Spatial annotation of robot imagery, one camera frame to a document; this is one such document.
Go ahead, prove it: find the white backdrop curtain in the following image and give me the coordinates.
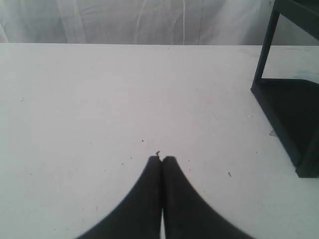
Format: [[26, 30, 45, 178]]
[[0, 0, 274, 45]]

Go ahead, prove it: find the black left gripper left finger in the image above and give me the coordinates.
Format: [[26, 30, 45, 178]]
[[80, 156, 162, 239]]

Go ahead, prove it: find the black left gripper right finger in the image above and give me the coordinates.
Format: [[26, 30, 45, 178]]
[[162, 156, 251, 239]]

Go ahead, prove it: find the black two-tier metal rack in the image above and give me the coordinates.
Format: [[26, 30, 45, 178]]
[[251, 0, 319, 178]]

